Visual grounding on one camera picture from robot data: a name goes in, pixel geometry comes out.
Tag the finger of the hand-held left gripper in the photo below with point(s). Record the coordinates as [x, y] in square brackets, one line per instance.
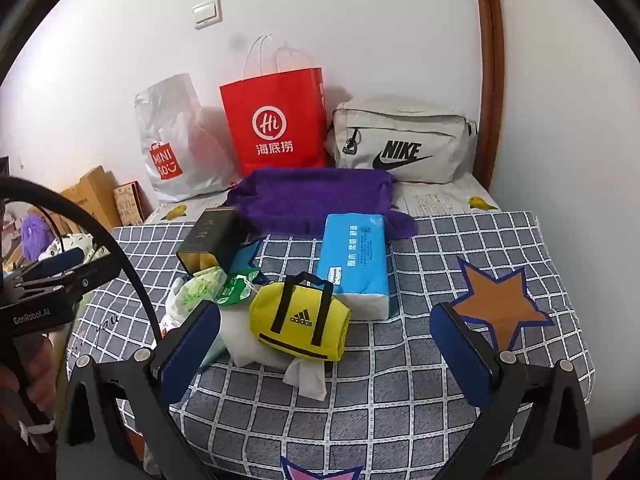
[60, 259]
[92, 272]

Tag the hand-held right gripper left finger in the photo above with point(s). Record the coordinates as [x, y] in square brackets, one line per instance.
[192, 355]

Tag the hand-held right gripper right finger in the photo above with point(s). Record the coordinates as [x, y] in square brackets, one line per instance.
[460, 355]

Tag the white glove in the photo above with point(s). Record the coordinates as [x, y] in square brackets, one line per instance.
[240, 335]

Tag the green tissue packet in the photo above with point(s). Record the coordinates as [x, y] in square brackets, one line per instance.
[200, 287]

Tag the yellow mini duffel bag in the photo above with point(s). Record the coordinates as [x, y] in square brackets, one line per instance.
[330, 310]

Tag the blue tissue pack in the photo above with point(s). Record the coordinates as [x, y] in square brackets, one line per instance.
[350, 260]

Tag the person's left hand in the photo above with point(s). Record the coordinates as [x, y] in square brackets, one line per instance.
[42, 365]

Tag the purple fluffy item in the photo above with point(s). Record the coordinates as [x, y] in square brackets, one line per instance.
[35, 235]

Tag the cardboard box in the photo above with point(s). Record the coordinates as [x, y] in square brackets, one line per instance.
[95, 195]

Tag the small brown printed box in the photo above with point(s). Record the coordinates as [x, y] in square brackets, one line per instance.
[129, 205]

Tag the green and white small packet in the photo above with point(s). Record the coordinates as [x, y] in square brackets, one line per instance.
[235, 290]

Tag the grey checked blanket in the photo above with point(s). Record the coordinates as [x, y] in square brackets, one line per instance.
[400, 410]

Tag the blue box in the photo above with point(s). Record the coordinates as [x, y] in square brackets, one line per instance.
[245, 260]

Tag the dark tin box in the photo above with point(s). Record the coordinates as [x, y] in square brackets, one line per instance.
[210, 235]

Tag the white plastic shopping bag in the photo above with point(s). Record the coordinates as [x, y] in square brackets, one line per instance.
[170, 115]

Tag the purple towel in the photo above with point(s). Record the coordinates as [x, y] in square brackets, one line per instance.
[310, 200]

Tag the beige waist bag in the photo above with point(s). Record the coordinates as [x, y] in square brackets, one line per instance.
[440, 130]

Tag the red paper bag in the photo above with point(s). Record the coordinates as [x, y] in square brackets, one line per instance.
[280, 95]

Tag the white light switch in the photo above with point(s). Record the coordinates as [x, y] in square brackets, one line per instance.
[207, 14]

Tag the brown wooden frame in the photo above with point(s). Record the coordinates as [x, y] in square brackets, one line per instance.
[490, 60]

